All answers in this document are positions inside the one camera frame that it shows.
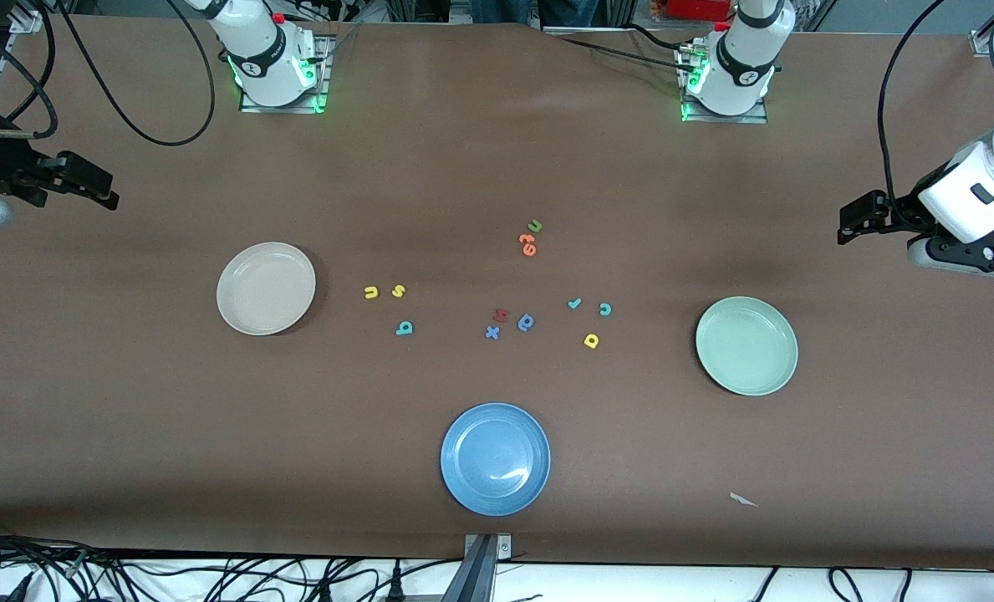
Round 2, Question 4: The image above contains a light green plate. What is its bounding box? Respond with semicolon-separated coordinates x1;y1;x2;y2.
695;296;799;397

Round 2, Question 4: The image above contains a beige brown plate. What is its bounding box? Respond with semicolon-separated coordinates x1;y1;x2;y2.
216;242;317;337

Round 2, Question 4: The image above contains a red box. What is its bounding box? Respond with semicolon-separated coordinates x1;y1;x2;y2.
666;0;733;23

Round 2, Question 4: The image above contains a blue plate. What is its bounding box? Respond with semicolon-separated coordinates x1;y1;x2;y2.
440;402;552;517

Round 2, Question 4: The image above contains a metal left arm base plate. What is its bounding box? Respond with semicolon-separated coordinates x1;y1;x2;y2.
679;42;770;125

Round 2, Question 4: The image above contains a thin gray cable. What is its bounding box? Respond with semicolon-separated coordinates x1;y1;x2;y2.
319;21;365;64

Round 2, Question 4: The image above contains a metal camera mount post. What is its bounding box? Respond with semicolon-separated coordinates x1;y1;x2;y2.
442;533;514;602

